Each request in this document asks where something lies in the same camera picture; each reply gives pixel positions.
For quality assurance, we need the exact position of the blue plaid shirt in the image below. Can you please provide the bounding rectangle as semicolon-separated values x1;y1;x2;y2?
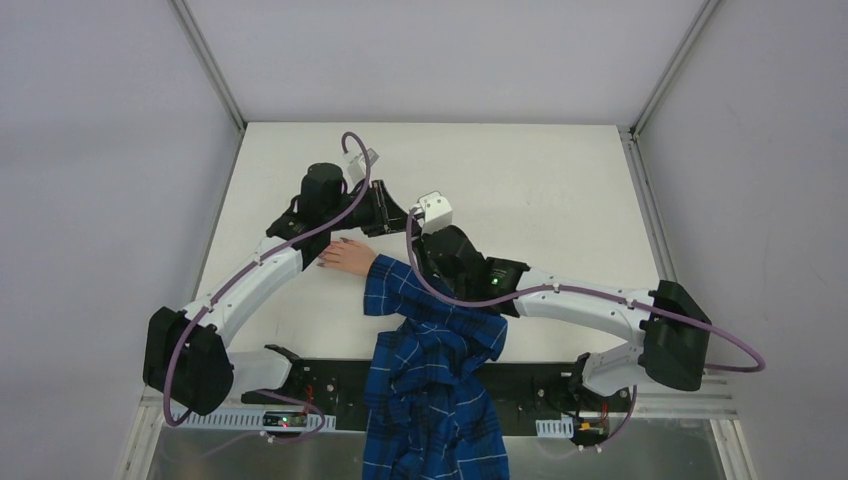
362;255;510;479

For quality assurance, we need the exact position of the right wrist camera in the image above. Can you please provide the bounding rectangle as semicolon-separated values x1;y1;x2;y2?
414;190;453;234

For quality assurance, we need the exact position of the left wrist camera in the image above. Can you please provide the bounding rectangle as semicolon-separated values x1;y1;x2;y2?
344;148;379;185

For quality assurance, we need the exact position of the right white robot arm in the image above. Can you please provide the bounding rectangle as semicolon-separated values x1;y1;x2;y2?
410;226;711;410

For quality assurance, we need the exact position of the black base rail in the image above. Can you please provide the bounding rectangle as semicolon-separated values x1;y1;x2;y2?
241;355;633;440

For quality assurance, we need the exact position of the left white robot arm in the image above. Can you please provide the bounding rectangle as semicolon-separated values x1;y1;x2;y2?
142;150;405;415

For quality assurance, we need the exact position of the mannequin hand with painted nails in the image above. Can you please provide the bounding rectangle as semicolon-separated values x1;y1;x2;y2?
317;238;377;277

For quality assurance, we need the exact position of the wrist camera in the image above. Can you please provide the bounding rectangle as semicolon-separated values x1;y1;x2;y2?
414;190;453;234
344;148;379;185

